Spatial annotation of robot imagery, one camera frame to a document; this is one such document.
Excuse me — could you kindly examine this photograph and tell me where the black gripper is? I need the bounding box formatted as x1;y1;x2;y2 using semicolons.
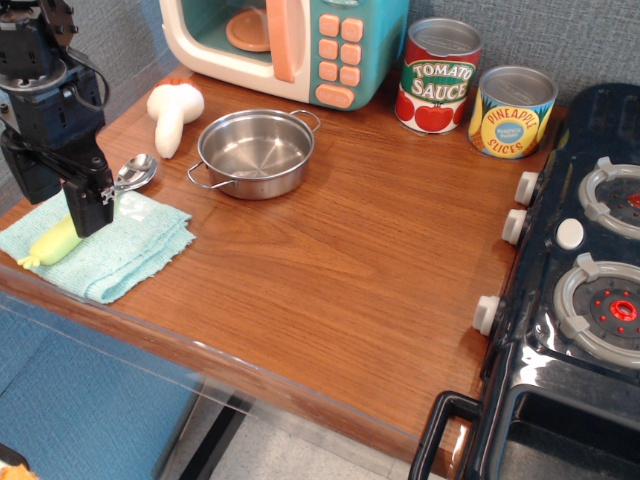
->
1;62;115;238

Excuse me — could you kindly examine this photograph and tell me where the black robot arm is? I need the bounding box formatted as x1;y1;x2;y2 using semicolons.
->
1;1;115;238

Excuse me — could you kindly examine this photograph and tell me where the light blue folded towel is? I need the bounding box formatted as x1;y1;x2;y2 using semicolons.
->
32;192;195;304

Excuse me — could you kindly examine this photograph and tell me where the white plush mushroom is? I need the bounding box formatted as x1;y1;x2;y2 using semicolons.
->
147;77;205;159

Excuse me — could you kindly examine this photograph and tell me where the yellow plush vegetable toy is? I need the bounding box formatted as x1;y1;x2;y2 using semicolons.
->
17;215;82;270

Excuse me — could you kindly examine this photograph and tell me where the silver metal spoon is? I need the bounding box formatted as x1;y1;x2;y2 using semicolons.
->
115;153;158;195

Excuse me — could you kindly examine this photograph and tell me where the small stainless steel pot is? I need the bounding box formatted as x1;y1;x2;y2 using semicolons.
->
187;109;322;200

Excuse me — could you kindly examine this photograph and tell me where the clear acrylic table guard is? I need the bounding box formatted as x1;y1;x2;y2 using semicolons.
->
0;264;481;480

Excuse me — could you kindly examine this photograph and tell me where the teal toy microwave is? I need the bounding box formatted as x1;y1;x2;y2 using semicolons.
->
160;1;409;111

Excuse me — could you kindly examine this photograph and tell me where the tomato sauce can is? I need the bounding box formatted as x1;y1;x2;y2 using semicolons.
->
395;17;483;134

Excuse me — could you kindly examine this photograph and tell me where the pineapple slices can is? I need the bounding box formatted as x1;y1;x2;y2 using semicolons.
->
468;65;558;159

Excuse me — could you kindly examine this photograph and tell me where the black toy stove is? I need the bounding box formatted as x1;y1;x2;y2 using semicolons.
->
410;83;639;479

